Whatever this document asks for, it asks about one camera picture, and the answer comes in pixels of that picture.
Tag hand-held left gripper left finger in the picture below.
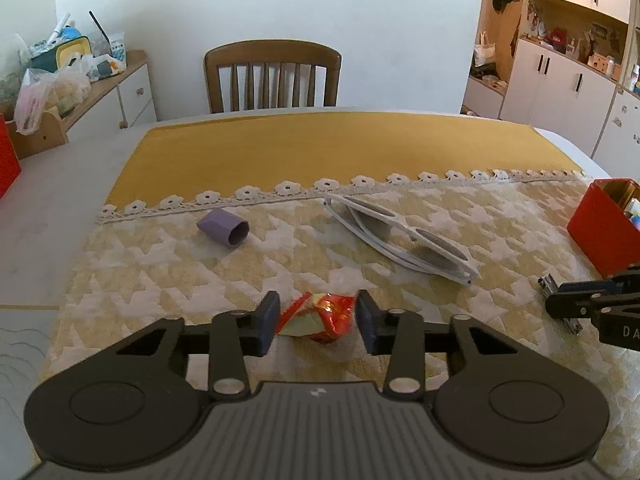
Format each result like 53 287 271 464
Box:
115 291 281 402

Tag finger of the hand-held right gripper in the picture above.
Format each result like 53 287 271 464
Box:
544 267 640 320

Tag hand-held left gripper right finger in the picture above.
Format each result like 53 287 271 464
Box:
356 290 523 401

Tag metal nail clipper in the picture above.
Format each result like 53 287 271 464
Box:
537 274 585 337

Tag red candy wrapper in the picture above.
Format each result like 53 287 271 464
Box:
276 291 358 345

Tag small red box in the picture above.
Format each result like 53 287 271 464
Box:
566 178 640 279

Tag white sunglasses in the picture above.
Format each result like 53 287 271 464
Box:
322 192 482 287

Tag small purple cap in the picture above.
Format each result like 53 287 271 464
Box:
196 208 249 249

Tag white lower cabinet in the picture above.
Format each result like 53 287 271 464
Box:
500 37 640 161

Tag small wooden box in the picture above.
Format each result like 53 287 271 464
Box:
587 52 617 78

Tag white tote bag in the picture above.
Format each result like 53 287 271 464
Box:
472 32 497 68

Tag white wooden sideboard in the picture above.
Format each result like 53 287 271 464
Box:
60 50 157 133

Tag wooden chair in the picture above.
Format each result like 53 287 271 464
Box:
203 40 343 114

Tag white orange plastic bag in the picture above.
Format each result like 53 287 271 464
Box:
80 54 127 82

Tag large red box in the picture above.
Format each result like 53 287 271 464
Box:
0 112 22 200

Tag blue white packet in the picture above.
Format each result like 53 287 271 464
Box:
107 32 128 63

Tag clear plastic bag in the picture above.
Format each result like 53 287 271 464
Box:
14 57 93 136

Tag teal yellow container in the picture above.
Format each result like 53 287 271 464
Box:
30 35 93 73

